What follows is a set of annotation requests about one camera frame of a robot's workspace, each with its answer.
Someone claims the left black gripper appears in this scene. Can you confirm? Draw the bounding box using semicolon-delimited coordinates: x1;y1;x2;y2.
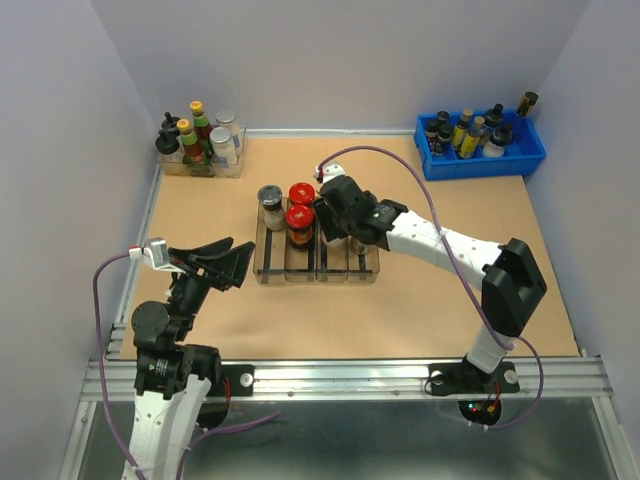
168;235;255;338

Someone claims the yellow lid spice jar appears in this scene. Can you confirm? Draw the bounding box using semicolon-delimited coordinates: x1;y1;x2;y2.
322;238;346;248

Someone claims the black knob lid bottle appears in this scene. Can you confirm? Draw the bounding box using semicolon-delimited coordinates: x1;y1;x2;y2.
348;237;374;256

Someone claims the red lid sauce jar front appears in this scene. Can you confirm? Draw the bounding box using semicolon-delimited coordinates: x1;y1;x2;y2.
285;204;315;251

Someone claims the red lid sauce jar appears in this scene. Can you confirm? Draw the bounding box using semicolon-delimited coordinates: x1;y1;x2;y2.
285;204;315;251
288;182;316;208

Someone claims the red lid sauce jar back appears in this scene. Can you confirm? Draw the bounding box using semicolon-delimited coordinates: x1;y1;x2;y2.
288;182;316;208

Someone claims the white powder jar black lid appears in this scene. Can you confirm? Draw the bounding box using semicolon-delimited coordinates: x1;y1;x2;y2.
257;185;286;231

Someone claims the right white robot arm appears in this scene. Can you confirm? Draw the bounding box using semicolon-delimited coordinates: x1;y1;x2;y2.
313;165;547;390

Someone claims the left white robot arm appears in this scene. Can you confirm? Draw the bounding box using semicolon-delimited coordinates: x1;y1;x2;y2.
122;237;255;479

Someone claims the clear bin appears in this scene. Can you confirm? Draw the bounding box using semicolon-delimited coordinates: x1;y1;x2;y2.
347;237;380;284
253;205;287;286
285;200;316;282
313;197;347;283

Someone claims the silver lid jar front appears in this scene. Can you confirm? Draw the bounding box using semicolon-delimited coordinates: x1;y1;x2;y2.
209;127;239;166

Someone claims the silver lid jar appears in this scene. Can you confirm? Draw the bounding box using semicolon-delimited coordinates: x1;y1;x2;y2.
209;127;239;166
215;109;242;149

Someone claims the clear corner storage box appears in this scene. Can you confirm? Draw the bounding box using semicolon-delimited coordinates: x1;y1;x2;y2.
156;125;247;178

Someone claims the chili sauce bottle front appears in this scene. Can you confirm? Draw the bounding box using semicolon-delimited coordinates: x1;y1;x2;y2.
176;118;208;165

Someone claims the chili sauce bottle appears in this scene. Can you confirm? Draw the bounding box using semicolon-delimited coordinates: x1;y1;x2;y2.
176;118;208;165
190;100;212;155

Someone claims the black knob bottle front left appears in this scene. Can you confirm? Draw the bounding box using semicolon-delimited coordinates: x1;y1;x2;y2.
155;130;183;163

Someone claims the chili sauce bottle back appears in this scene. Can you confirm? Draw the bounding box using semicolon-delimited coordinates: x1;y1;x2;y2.
190;100;212;155

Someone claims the silver lid jar back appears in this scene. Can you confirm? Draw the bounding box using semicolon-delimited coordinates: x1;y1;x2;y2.
215;109;242;149

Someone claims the black knob bottle back left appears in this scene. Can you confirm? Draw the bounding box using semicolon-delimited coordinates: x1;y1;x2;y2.
161;112;180;138

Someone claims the yellow label bottle in bin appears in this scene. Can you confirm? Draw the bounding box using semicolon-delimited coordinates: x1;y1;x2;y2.
451;108;485;159

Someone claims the black knob bottle in bin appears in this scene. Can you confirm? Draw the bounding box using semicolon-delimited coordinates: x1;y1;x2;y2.
481;103;513;158

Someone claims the blue plastic bin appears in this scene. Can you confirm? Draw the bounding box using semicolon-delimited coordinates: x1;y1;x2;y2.
413;109;546;180

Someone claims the dark bottle behind blue bin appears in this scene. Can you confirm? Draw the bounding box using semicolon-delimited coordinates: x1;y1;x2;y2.
515;91;539;118

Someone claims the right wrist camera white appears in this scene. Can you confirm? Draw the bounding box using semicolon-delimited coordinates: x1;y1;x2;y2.
314;163;346;185

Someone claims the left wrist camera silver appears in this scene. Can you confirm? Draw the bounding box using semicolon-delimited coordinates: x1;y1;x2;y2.
128;237;177;272

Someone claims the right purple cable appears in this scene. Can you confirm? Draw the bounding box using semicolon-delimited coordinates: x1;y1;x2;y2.
317;146;545;432

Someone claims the purple cable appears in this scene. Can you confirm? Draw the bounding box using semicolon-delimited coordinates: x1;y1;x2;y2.
93;253;146;480
317;146;545;432

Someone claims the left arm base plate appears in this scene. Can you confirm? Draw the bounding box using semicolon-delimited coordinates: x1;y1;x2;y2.
207;363;255;398

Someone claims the aluminium rail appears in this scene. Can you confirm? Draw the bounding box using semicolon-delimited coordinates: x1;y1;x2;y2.
82;355;614;402

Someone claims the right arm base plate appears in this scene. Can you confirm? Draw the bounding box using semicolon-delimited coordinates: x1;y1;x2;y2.
428;359;520;397

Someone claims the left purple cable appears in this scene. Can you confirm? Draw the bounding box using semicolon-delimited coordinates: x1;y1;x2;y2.
93;253;146;480

